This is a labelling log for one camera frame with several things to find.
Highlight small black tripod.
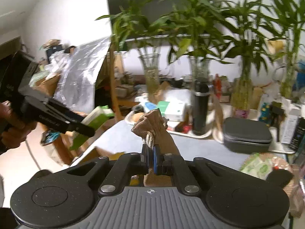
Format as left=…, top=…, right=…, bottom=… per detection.
left=270, top=102, right=286, bottom=142

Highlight brown paper bag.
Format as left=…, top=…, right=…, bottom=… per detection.
left=211, top=98, right=226, bottom=134

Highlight white plastic bag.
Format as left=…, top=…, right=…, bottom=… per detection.
left=164, top=89, right=191, bottom=106

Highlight white carton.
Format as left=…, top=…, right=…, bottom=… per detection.
left=281, top=105, right=302, bottom=145

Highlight blue green toy figure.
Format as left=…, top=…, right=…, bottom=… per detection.
left=260, top=101, right=272, bottom=125

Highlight cream tray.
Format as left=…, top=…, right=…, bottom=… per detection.
left=213, top=126, right=230, bottom=145

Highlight green wipe pack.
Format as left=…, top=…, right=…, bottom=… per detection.
left=69, top=105, right=115, bottom=151

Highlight wrapped brown paper plates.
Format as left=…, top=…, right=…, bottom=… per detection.
left=238, top=153, right=305, bottom=218

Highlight green white sachet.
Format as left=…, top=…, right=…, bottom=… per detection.
left=239, top=153, right=265, bottom=176
left=253, top=159, right=274, bottom=180

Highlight clear plastic sheet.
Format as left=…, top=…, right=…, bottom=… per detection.
left=52, top=37, right=113, bottom=110

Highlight grey zip case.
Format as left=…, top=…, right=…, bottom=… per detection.
left=223, top=117, right=273, bottom=154

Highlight black fuzzy pouch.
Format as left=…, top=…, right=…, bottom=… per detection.
left=266, top=169, right=295, bottom=189

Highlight green white tissue box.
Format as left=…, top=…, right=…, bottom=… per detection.
left=156, top=100, right=192, bottom=123

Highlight glass vase with bamboo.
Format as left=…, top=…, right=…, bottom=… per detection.
left=262, top=0, right=305, bottom=100
left=95, top=0, right=172, bottom=96
left=152, top=0, right=239, bottom=84
left=214, top=0, right=275, bottom=119

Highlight beige drawstring pouch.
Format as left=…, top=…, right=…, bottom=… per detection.
left=131, top=110, right=181, bottom=188

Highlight black carton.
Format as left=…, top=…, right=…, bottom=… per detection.
left=289, top=117, right=305, bottom=152

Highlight pale grey table mat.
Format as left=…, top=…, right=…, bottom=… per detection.
left=71, top=120, right=296, bottom=173

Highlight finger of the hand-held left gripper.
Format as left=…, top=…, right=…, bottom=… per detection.
left=68, top=123, right=95, bottom=137
left=49, top=99, right=84, bottom=123

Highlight white tray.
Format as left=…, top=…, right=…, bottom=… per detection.
left=124, top=111, right=214, bottom=139

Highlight wooden chair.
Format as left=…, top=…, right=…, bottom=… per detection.
left=54, top=134, right=75, bottom=165

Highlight black thermos bottle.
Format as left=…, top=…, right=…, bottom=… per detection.
left=192, top=77, right=211, bottom=136

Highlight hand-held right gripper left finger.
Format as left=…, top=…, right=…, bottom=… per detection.
left=65, top=144, right=151, bottom=195

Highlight black wall screen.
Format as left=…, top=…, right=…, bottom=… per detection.
left=106, top=0, right=210, bottom=40

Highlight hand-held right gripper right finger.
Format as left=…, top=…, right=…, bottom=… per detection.
left=153, top=144, right=239, bottom=195

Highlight person's left hand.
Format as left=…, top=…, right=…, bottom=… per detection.
left=0, top=101, right=38, bottom=150

